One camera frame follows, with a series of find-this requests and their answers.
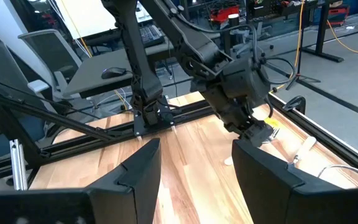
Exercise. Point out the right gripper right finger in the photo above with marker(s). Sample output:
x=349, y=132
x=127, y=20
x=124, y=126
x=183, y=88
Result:
x=269, y=196

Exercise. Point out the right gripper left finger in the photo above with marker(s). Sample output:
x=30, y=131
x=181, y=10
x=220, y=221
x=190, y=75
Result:
x=126, y=196

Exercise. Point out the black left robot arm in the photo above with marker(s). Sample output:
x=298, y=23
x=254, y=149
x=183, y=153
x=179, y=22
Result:
x=145, y=77

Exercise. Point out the yellow label tag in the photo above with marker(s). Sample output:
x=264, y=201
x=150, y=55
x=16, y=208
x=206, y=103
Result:
x=271, y=122

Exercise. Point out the black table clamp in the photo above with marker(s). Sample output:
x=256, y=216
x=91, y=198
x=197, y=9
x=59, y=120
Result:
x=300, y=104

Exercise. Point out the black tripod stand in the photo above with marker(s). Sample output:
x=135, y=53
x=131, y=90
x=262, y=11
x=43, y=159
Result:
x=309, y=79

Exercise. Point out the silver aluminium extrusion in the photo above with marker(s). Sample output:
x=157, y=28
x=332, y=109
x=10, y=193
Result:
x=18, y=165

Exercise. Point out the grey desk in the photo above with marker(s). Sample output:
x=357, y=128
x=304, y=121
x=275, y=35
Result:
x=89, y=81

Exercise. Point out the red tool chest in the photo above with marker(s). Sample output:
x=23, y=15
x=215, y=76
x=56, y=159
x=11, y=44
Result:
x=222, y=14

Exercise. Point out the black computer mouse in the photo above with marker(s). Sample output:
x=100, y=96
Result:
x=113, y=72

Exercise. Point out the black standing desk leg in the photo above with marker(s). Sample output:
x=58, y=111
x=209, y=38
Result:
x=322, y=28

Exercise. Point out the black keyboard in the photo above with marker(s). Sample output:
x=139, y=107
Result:
x=151, y=35

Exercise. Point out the black metal table frame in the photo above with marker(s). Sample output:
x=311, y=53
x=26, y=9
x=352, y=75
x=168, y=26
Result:
x=337, y=141

